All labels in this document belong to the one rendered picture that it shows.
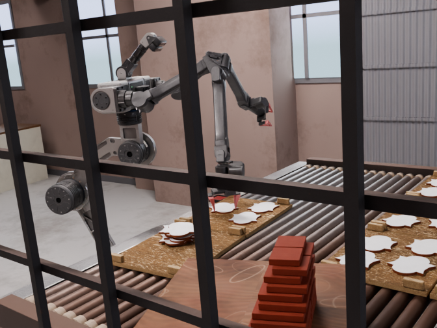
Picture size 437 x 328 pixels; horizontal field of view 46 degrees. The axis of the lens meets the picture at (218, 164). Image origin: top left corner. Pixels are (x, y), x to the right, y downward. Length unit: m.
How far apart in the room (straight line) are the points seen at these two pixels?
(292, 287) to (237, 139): 3.93
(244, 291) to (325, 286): 0.21
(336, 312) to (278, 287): 0.21
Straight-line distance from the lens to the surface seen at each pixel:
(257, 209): 2.33
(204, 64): 2.43
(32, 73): 7.82
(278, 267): 1.16
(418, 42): 4.66
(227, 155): 2.29
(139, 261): 1.93
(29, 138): 7.50
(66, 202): 3.06
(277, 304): 1.15
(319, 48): 4.97
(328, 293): 1.39
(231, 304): 1.35
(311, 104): 5.08
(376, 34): 4.75
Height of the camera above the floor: 1.68
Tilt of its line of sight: 13 degrees down
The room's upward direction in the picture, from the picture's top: 5 degrees counter-clockwise
